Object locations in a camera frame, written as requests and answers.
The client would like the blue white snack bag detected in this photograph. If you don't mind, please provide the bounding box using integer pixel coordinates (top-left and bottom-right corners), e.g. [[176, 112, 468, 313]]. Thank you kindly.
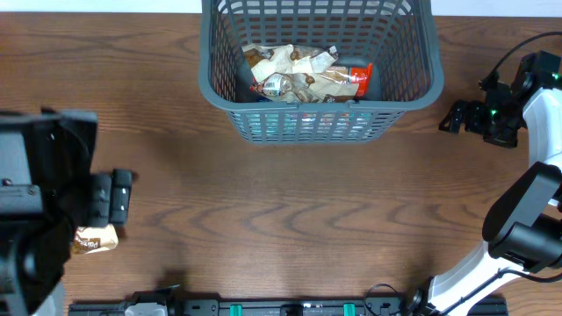
[[246, 112, 369, 137]]

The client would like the beige mushroom pouch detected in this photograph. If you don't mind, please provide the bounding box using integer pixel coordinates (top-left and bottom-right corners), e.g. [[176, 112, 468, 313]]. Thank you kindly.
[[253, 65, 361, 104], [70, 224, 119, 255], [242, 44, 338, 82]]

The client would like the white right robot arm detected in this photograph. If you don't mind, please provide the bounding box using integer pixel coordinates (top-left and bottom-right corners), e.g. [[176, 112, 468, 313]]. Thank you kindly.
[[408, 51, 561, 315]]

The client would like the grey plastic basket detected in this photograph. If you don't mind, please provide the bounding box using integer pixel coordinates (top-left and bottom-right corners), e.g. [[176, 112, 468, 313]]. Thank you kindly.
[[198, 0, 444, 144]]

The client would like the orange noodle pack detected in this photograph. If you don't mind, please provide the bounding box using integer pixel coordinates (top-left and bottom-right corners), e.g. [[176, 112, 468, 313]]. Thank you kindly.
[[249, 62, 374, 99]]

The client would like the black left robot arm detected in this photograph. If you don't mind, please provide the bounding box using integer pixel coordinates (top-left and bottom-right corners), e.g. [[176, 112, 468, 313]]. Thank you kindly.
[[1, 109, 133, 315]]

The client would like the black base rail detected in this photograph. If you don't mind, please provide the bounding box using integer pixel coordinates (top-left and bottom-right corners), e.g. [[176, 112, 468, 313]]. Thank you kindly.
[[68, 284, 510, 316]]

